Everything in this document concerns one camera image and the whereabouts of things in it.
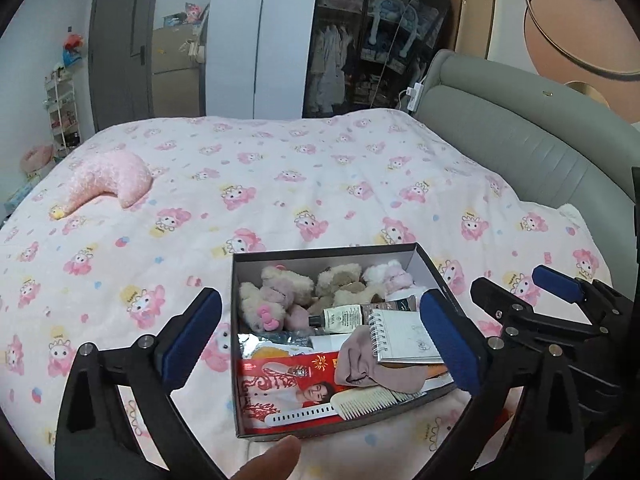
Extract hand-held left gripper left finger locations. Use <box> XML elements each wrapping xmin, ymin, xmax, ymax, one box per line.
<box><xmin>54</xmin><ymin>287</ymin><xmax>228</xmax><ymax>480</ymax></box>

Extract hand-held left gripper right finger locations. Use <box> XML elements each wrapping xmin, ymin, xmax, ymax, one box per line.
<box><xmin>415</xmin><ymin>289</ymin><xmax>584</xmax><ymax>480</ymax></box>

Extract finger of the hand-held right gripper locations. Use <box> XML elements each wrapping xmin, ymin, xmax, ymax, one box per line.
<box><xmin>471</xmin><ymin>276</ymin><xmax>607</xmax><ymax>349</ymax></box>
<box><xmin>531</xmin><ymin>265</ymin><xmax>624</xmax><ymax>327</ymax></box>

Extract white spiral notebook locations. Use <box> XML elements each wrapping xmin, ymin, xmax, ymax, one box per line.
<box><xmin>367</xmin><ymin>308</ymin><xmax>446</xmax><ymax>365</ymax></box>

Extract dusty pink cloth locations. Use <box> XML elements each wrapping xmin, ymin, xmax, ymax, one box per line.
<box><xmin>334</xmin><ymin>325</ymin><xmax>426</xmax><ymax>393</ymax></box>

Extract dark cardboard box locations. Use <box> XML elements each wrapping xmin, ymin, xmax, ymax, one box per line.
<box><xmin>230</xmin><ymin>242</ymin><xmax>476</xmax><ymax>442</ymax></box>

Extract cream plastic comb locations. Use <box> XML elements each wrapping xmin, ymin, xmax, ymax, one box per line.
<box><xmin>331</xmin><ymin>384</ymin><xmax>427</xmax><ymax>418</ymax></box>

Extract person's left hand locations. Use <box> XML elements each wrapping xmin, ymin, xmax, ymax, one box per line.
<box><xmin>220</xmin><ymin>435</ymin><xmax>302</xmax><ymax>480</ymax></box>

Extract clear plastic packet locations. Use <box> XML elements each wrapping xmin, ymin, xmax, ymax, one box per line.
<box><xmin>237</xmin><ymin>332</ymin><xmax>313</xmax><ymax>361</ymax></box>

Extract beige plush with pink bow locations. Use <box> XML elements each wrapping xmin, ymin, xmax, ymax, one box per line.
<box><xmin>239</xmin><ymin>266</ymin><xmax>313</xmax><ymax>332</ymax></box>

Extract white and pink plush toy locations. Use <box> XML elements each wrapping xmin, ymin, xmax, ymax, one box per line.
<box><xmin>361</xmin><ymin>259</ymin><xmax>418</xmax><ymax>296</ymax></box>

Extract red printed packet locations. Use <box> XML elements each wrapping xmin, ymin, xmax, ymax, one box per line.
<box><xmin>240</xmin><ymin>350</ymin><xmax>351</xmax><ymax>432</ymax></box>

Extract hand cream tube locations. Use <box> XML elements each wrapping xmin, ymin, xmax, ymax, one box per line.
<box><xmin>308</xmin><ymin>296</ymin><xmax>417</xmax><ymax>333</ymax></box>

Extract white cylinder tube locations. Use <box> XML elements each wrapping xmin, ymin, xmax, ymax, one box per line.
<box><xmin>310</xmin><ymin>335</ymin><xmax>351</xmax><ymax>352</ymax></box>

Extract brown plush toy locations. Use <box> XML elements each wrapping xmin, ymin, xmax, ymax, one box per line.
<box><xmin>312</xmin><ymin>263</ymin><xmax>373</xmax><ymax>313</ymax></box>

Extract grey padded headboard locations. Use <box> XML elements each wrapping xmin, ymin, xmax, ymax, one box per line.
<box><xmin>415</xmin><ymin>49</ymin><xmax>640</xmax><ymax>221</ymax></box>

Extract pink moon-shaped pillow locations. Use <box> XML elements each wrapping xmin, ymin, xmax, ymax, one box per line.
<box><xmin>49</xmin><ymin>152</ymin><xmax>153</xmax><ymax>220</ymax></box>

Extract pink round cushion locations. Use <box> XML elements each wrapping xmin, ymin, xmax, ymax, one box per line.
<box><xmin>20</xmin><ymin>144</ymin><xmax>55</xmax><ymax>172</ymax></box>

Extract white shelf rack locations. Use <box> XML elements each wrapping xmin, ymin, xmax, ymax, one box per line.
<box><xmin>44</xmin><ymin>67</ymin><xmax>82</xmax><ymax>157</ymax></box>

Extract beige cabinet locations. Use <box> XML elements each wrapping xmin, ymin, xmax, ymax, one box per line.
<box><xmin>152</xmin><ymin>25</ymin><xmax>207</xmax><ymax>117</ymax></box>

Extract dark skateboard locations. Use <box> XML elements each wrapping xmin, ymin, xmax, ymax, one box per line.
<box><xmin>404</xmin><ymin>0</ymin><xmax>452</xmax><ymax>92</ymax></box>

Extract grey door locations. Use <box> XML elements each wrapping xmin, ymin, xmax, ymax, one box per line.
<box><xmin>89</xmin><ymin>0</ymin><xmax>163</xmax><ymax>136</ymax></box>

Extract blue hanging plush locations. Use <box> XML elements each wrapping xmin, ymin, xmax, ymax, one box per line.
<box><xmin>369</xmin><ymin>0</ymin><xmax>417</xmax><ymax>63</ymax></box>

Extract white wardrobe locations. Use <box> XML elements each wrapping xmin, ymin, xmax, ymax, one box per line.
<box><xmin>205</xmin><ymin>0</ymin><xmax>321</xmax><ymax>121</ymax></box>

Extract red plush toy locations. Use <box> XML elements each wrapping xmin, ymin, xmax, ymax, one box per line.
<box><xmin>62</xmin><ymin>34</ymin><xmax>87</xmax><ymax>67</ymax></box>

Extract dark glass wardrobe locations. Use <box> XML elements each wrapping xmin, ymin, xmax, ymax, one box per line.
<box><xmin>302</xmin><ymin>0</ymin><xmax>418</xmax><ymax>118</ymax></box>

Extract pink plush on cabinet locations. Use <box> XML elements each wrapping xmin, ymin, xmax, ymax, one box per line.
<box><xmin>184</xmin><ymin>1</ymin><xmax>211</xmax><ymax>26</ymax></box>

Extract white perforated strap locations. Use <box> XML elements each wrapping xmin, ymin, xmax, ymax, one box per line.
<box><xmin>264</xmin><ymin>402</ymin><xmax>338</xmax><ymax>428</ymax></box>

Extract round orange wall panel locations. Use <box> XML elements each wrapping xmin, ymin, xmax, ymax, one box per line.
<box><xmin>524</xmin><ymin>0</ymin><xmax>640</xmax><ymax>82</ymax></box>

